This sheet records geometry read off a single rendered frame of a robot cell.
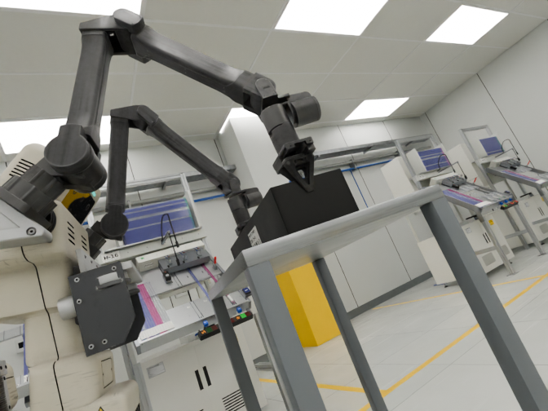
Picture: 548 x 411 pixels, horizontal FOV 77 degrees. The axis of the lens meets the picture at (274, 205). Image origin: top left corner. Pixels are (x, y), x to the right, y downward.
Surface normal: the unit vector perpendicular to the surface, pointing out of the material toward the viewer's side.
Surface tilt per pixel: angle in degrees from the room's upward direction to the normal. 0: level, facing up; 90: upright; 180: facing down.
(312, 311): 90
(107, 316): 90
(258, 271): 90
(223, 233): 90
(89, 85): 81
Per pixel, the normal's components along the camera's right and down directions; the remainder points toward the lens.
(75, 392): 0.26, -0.33
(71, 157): 0.07, -0.45
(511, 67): -0.83, 0.20
